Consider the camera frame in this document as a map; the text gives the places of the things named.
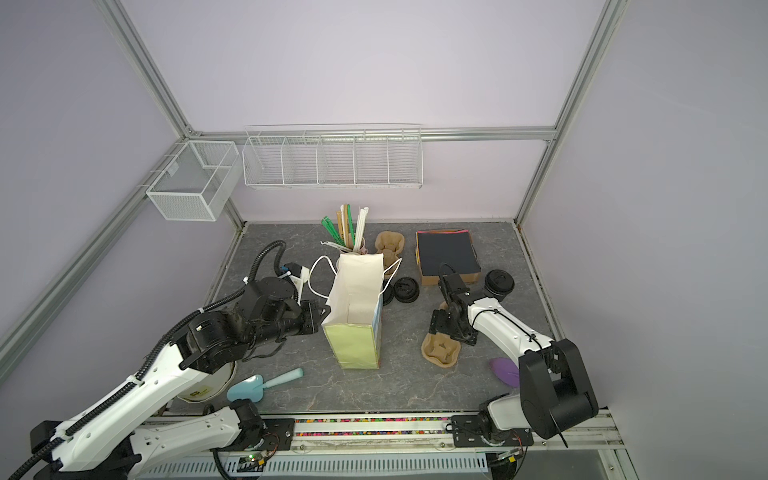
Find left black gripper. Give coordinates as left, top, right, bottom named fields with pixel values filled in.
left=250, top=298, right=333, bottom=350

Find white ribbed cable duct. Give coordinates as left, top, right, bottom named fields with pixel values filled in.
left=134, top=453, right=492, bottom=480

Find white green paper bag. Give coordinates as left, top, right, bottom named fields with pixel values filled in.
left=312, top=253, right=401, bottom=370

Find small white wire basket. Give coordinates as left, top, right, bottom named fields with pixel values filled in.
left=147, top=140, right=243, bottom=222

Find black cup lid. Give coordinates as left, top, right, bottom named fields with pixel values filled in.
left=393, top=277, right=420, bottom=304

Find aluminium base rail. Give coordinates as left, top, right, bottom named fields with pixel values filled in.
left=116, top=409, right=628, bottom=460

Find green wrapped straw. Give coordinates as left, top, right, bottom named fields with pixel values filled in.
left=321, top=216, right=345, bottom=246
left=346, top=204, right=355, bottom=249

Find teal plastic scoop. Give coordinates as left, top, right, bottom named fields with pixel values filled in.
left=227, top=368, right=304, bottom=403

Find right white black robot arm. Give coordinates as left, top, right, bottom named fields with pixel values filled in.
left=429, top=264, right=600, bottom=446

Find potted green plant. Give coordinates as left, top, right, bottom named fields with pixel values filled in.
left=178, top=362, right=237, bottom=404

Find stack of black lids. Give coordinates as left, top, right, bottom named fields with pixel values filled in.
left=382, top=282, right=394, bottom=306

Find brown wrapped straw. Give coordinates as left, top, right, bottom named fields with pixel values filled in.
left=336, top=204, right=349, bottom=247

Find single brown pulp cup carrier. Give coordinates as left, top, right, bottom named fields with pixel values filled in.
left=421, top=320, right=461, bottom=369

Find long white wire basket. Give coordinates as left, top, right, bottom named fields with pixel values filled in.
left=241, top=123, right=424, bottom=189

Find black paper coffee cup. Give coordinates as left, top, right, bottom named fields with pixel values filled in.
left=484, top=269, right=515, bottom=302

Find cardboard box of napkins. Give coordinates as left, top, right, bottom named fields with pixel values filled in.
left=415, top=229, right=481, bottom=286

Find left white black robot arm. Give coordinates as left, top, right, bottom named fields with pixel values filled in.
left=11, top=240, right=331, bottom=479

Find purple pink spatula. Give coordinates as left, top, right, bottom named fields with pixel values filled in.
left=489, top=357, right=520, bottom=388

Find white wrapped straw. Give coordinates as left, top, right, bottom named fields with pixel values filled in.
left=355, top=207, right=369, bottom=242

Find pink straw holder cup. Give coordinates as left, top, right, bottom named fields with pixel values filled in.
left=352, top=238, right=368, bottom=255

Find brown pulp cup carriers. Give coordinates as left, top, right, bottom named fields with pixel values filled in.
left=375, top=231, right=405, bottom=278

